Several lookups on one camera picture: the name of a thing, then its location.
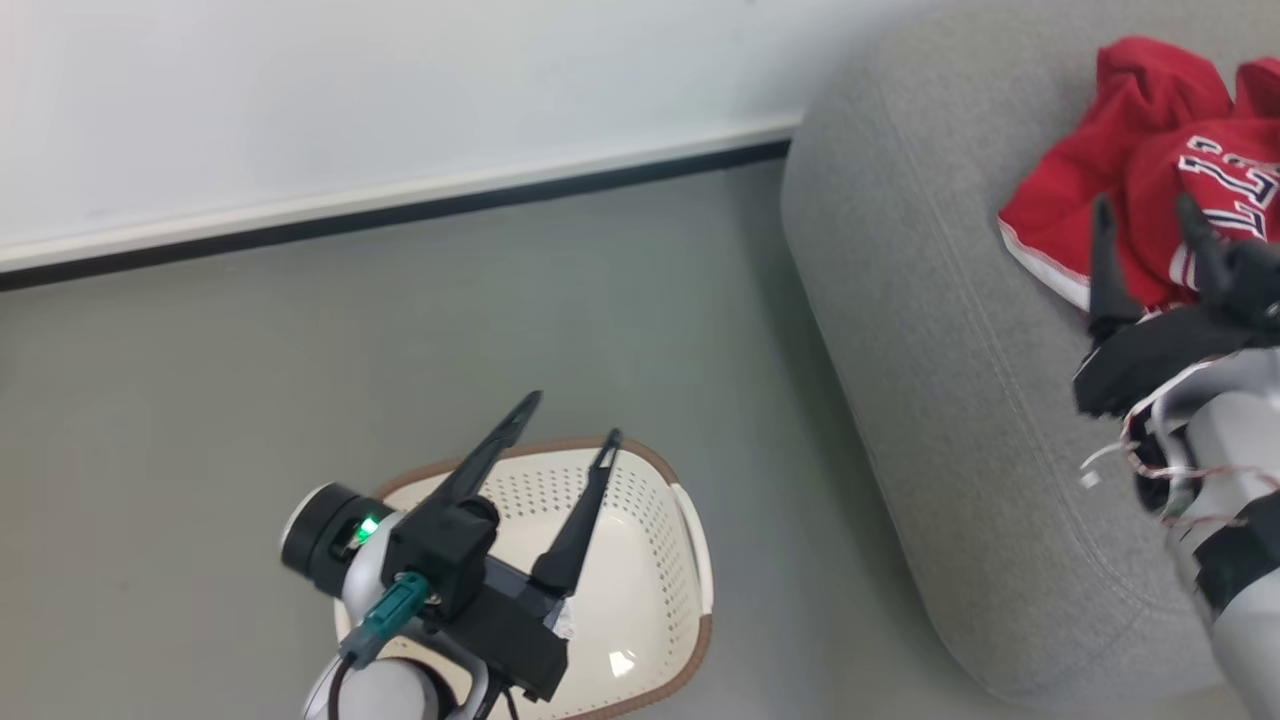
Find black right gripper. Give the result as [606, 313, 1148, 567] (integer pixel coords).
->
[1072, 193, 1259, 420]

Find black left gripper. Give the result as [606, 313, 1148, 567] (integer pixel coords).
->
[413, 390, 624, 704]

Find red sports jersey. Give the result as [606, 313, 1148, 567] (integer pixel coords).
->
[997, 36, 1280, 314]

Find white perforated laundry basket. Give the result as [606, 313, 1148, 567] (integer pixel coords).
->
[334, 435, 716, 720]

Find grey fabric sofa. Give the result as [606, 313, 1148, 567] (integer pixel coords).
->
[781, 0, 1280, 714]

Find white and black baseboard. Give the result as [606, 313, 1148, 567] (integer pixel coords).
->
[0, 112, 805, 294]

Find teal left camera cable plug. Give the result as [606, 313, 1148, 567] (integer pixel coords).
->
[339, 571, 432, 670]

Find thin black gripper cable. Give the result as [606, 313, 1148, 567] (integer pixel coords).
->
[478, 678, 523, 720]

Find thin white wire bundle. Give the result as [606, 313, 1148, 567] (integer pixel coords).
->
[1078, 385, 1251, 533]

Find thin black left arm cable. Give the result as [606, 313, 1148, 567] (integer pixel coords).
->
[324, 655, 353, 720]

